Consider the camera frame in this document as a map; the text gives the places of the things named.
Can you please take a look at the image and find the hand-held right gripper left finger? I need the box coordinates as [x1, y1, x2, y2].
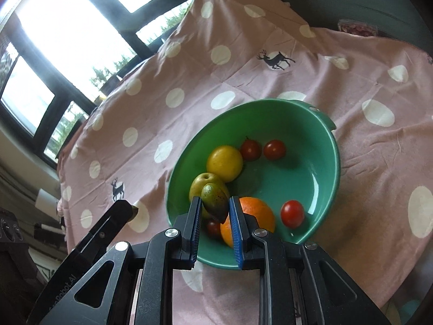
[42, 196, 203, 325]

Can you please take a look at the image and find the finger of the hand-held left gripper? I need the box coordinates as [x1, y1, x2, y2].
[71, 201, 132, 266]

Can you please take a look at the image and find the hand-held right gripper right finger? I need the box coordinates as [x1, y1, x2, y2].
[229, 196, 391, 325]

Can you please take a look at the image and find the orange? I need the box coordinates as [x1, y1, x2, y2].
[220, 197, 275, 248]

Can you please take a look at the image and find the yellow-green pear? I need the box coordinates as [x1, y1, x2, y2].
[188, 173, 230, 207]

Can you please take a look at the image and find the large red cherry tomato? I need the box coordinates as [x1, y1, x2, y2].
[281, 200, 305, 229]

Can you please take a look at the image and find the yellow lemon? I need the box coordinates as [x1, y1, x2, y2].
[206, 145, 244, 183]

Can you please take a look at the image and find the green plastic basin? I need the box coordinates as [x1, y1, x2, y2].
[166, 98, 340, 271]

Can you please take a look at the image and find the black and white tool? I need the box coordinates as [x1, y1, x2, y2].
[34, 223, 66, 244]

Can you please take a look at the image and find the black box with buttons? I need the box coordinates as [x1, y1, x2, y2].
[0, 210, 24, 244]

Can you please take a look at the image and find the potted green plant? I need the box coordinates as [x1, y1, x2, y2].
[91, 64, 122, 95]

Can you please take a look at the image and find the pink polka dot tablecloth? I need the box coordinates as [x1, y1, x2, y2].
[56, 0, 433, 325]

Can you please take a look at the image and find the black framed window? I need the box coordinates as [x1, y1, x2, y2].
[0, 0, 204, 163]

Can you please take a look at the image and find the pink floral cloth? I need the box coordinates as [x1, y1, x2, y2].
[338, 19, 378, 37]

